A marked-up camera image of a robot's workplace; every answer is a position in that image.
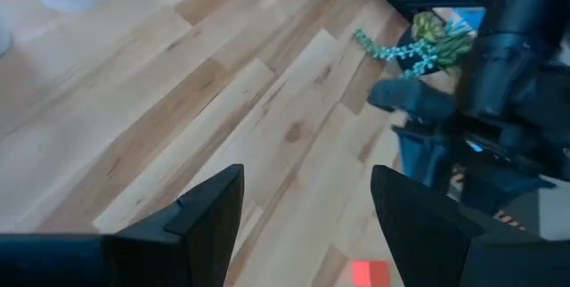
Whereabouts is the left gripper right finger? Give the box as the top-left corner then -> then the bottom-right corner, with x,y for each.
370,165 -> 570,287

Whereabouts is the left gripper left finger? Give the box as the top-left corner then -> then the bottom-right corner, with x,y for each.
0,164 -> 245,287

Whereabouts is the red wooden block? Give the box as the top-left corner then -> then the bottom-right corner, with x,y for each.
350,258 -> 393,287

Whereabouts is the small artificial potted plant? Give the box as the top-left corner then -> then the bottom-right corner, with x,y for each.
354,10 -> 476,81

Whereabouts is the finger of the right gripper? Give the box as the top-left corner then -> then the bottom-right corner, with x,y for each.
367,79 -> 455,123
392,126 -> 451,190

